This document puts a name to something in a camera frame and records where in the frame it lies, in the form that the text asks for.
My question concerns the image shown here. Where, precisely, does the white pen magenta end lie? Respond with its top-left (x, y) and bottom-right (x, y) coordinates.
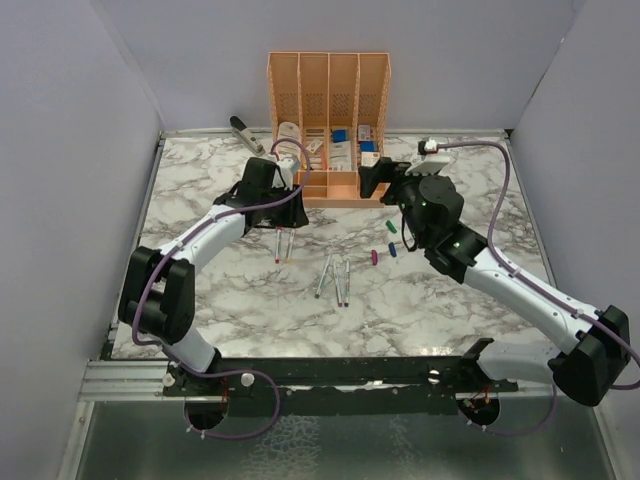
top-left (332, 259), bottom-right (343, 307)

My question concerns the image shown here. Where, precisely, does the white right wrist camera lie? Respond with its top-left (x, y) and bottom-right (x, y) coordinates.
top-left (405, 137), bottom-right (451, 176)

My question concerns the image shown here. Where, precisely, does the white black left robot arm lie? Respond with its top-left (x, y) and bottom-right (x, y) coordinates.
top-left (117, 154), bottom-right (308, 395)

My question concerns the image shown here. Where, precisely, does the black grey stapler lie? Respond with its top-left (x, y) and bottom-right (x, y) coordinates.
top-left (229, 116), bottom-right (265, 156)

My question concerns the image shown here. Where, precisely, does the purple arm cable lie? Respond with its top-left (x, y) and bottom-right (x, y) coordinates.
top-left (130, 139), bottom-right (312, 441)
top-left (437, 139), bottom-right (640, 437)

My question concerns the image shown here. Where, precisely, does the white pen yellow end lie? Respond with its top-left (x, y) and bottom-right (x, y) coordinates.
top-left (285, 229), bottom-right (295, 263)

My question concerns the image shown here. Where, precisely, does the white oval label card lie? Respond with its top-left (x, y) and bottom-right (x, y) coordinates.
top-left (277, 121), bottom-right (301, 153)

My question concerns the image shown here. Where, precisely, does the white pen blue end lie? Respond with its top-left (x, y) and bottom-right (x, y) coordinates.
top-left (343, 259), bottom-right (350, 307)

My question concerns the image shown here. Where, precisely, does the blue eraser box lower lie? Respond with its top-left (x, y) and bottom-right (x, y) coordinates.
top-left (360, 141), bottom-right (377, 152)

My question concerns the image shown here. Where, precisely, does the blue eraser box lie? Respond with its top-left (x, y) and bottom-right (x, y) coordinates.
top-left (332, 129), bottom-right (348, 143)
top-left (360, 141), bottom-right (377, 152)

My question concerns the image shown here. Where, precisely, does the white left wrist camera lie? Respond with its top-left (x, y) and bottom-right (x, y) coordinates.
top-left (267, 154), bottom-right (300, 190)

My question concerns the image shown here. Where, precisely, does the blue eraser box upper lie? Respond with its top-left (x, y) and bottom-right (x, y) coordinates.
top-left (332, 129), bottom-right (348, 143)

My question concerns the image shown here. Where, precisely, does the white red staples box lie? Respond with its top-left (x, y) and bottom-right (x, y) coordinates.
top-left (360, 152), bottom-right (380, 167)

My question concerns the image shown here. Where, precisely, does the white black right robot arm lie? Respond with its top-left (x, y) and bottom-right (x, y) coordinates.
top-left (358, 157), bottom-right (631, 407)

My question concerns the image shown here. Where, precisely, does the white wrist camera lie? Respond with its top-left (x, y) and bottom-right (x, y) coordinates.
top-left (267, 154), bottom-right (300, 190)
top-left (405, 137), bottom-right (451, 176)

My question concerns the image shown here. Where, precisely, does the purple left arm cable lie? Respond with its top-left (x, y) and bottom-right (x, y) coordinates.
top-left (130, 139), bottom-right (312, 441)

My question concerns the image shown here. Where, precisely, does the small white packet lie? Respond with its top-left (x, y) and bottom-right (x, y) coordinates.
top-left (307, 138), bottom-right (323, 154)

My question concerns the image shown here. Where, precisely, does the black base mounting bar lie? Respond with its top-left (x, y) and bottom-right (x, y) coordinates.
top-left (163, 339), bottom-right (518, 417)

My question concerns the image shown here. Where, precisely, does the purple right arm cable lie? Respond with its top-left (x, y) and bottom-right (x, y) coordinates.
top-left (437, 139), bottom-right (640, 437)

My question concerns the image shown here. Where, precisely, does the white pen green end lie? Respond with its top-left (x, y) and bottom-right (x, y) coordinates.
top-left (314, 254), bottom-right (332, 299)

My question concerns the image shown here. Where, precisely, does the orange plastic desk organizer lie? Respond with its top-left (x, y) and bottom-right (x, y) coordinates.
top-left (267, 51), bottom-right (391, 208)

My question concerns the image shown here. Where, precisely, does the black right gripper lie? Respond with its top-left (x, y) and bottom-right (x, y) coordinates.
top-left (360, 156), bottom-right (438, 244)

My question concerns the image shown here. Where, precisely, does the aluminium table edge rail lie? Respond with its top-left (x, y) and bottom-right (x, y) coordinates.
top-left (56, 132), bottom-right (165, 479)

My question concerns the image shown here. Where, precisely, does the white pen red end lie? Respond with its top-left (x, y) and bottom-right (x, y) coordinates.
top-left (274, 228), bottom-right (282, 264)

